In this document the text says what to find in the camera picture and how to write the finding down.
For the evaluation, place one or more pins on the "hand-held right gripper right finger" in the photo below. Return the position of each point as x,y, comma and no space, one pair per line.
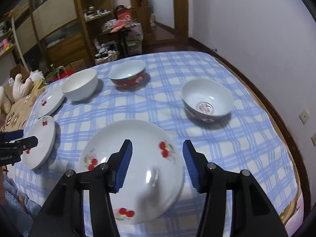
191,167

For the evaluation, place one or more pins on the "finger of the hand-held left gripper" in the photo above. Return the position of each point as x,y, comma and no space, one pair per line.
11,135
29,142

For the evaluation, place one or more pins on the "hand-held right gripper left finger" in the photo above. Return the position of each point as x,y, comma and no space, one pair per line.
124,165

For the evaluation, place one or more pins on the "small cherry print plate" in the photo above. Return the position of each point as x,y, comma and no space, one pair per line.
50,103
40,140

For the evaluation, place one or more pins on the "white bowl with red cherries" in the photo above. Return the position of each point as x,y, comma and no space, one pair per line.
143,148

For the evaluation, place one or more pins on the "bowl with red seal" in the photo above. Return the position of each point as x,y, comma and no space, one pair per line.
207,93

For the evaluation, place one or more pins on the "plain white bowl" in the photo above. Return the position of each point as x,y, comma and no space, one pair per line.
79,84

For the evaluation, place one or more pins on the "red patterned bowl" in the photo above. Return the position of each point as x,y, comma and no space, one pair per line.
127,70

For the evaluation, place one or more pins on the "brown floral bedsheet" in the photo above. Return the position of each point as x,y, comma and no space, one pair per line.
19,108

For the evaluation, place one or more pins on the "beige plush toy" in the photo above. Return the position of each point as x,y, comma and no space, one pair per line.
5,98

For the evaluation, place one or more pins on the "person's light blue clothing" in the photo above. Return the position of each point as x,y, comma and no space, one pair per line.
17,202

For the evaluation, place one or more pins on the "white plush toy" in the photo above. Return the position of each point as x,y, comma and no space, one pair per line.
21,86

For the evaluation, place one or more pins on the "yellow green soft item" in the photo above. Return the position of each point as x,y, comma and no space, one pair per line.
40,84

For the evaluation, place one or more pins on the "cardboard box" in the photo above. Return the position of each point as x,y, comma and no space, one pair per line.
79,64
19,70

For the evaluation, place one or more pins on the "blue plaid cloth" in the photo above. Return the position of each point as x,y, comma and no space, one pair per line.
153,103

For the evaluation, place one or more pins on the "red paper bag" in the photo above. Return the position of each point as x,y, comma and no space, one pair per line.
65,74

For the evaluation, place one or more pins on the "green bottle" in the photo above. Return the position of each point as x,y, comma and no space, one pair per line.
52,68

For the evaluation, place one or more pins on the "white plastic tube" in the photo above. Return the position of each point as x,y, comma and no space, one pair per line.
18,44

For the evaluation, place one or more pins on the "wooden baseboard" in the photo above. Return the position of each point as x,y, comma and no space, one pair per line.
292,144

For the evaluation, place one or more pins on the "wicker basket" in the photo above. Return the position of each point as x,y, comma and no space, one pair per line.
106,59

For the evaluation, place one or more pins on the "wooden cabinet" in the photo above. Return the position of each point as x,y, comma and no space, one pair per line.
49,29

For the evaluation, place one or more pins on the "plastic storage box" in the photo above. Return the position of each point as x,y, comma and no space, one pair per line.
135,39

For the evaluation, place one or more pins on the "wooden corner shelf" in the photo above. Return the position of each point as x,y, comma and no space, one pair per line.
84,9

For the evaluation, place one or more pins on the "red gift bag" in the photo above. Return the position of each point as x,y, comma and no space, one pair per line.
124,14

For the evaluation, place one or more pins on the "wooden door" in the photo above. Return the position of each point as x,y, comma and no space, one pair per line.
138,9

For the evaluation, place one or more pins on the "beige wall outlet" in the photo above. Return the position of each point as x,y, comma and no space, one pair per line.
313,138
304,116

